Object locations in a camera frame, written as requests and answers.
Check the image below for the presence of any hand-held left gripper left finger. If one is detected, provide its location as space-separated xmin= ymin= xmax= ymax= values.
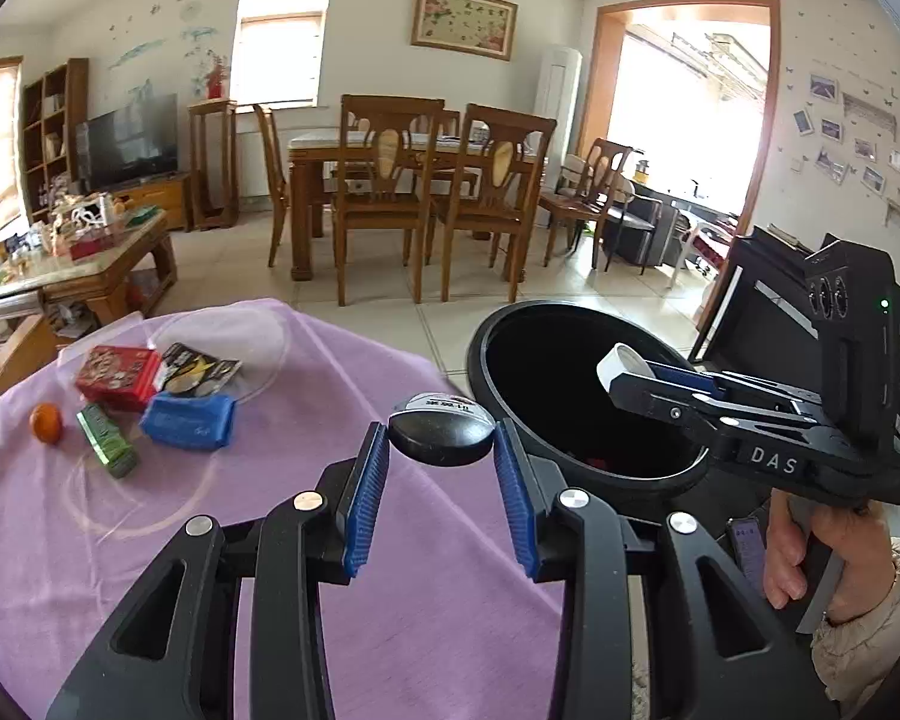
xmin=45 ymin=422 xmax=391 ymax=720

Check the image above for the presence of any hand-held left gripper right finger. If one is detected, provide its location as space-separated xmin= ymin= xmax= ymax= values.
xmin=493 ymin=420 xmax=845 ymax=720

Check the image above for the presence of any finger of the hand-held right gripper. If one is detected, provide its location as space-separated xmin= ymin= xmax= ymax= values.
xmin=607 ymin=373 xmax=826 ymax=443
xmin=649 ymin=360 xmax=822 ymax=410

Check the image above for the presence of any small white cup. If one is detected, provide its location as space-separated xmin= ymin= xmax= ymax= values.
xmin=596 ymin=343 xmax=657 ymax=391

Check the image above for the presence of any black round container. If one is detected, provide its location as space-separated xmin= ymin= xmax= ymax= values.
xmin=388 ymin=390 xmax=496 ymax=466

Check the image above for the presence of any black trash bin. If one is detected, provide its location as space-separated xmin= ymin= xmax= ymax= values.
xmin=465 ymin=300 xmax=773 ymax=541

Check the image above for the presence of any person's right forearm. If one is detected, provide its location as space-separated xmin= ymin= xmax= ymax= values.
xmin=810 ymin=538 xmax=900 ymax=706

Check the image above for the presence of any person's right hand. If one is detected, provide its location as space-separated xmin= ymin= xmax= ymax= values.
xmin=763 ymin=499 xmax=900 ymax=620

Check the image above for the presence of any black armchair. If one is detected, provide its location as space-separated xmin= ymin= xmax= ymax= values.
xmin=604 ymin=195 xmax=683 ymax=275

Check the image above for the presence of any dark rectangular device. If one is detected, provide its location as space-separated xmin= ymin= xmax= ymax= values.
xmin=724 ymin=517 xmax=766 ymax=597

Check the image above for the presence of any purple tablecloth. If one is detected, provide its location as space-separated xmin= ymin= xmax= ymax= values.
xmin=0 ymin=298 xmax=571 ymax=720

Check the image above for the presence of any blue packet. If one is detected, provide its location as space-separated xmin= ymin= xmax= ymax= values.
xmin=139 ymin=390 xmax=237 ymax=452

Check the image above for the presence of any black yellow packet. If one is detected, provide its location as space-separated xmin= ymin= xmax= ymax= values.
xmin=157 ymin=343 xmax=242 ymax=398

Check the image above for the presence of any wooden dining chair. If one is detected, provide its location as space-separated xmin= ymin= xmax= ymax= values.
xmin=538 ymin=139 xmax=635 ymax=267
xmin=332 ymin=95 xmax=446 ymax=306
xmin=427 ymin=103 xmax=557 ymax=305
xmin=253 ymin=103 xmax=293 ymax=267

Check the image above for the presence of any green packet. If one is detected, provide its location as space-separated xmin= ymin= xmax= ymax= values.
xmin=76 ymin=403 xmax=137 ymax=477

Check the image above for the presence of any red printed box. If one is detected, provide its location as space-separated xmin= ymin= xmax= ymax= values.
xmin=75 ymin=345 xmax=162 ymax=412

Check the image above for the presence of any white standing air conditioner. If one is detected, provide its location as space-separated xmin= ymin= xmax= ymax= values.
xmin=532 ymin=46 xmax=583 ymax=158

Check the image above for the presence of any orange fruit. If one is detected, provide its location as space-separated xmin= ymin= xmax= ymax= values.
xmin=30 ymin=403 xmax=65 ymax=443

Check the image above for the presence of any wooden coffee table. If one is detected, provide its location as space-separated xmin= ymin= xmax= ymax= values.
xmin=0 ymin=210 xmax=177 ymax=346

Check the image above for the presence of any wooden dining table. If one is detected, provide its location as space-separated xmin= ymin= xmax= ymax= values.
xmin=286 ymin=131 xmax=541 ymax=282

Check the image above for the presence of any white radiator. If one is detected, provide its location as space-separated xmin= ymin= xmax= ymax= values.
xmin=238 ymin=133 xmax=271 ymax=200

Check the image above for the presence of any wooden television stand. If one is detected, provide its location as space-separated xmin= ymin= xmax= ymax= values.
xmin=97 ymin=172 xmax=194 ymax=233

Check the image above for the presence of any tall wooden plant stand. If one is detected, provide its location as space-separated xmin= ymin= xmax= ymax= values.
xmin=187 ymin=99 xmax=239 ymax=232

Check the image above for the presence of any wooden sofa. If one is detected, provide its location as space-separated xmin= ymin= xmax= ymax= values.
xmin=0 ymin=315 xmax=57 ymax=421

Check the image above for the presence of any framed floral picture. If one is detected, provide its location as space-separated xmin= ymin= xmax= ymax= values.
xmin=410 ymin=0 xmax=516 ymax=62

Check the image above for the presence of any flat screen television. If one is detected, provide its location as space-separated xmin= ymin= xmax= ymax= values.
xmin=73 ymin=94 xmax=179 ymax=192

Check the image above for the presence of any plant in red vase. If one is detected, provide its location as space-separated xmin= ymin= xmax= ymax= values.
xmin=195 ymin=52 xmax=230 ymax=100

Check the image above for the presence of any wooden bookshelf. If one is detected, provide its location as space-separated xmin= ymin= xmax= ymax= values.
xmin=21 ymin=58 xmax=89 ymax=200

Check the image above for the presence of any group of wall photos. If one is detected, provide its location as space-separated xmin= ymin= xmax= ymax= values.
xmin=791 ymin=73 xmax=900 ymax=196

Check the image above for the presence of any wooden door frame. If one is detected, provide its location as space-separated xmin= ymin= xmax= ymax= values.
xmin=589 ymin=0 xmax=782 ymax=241

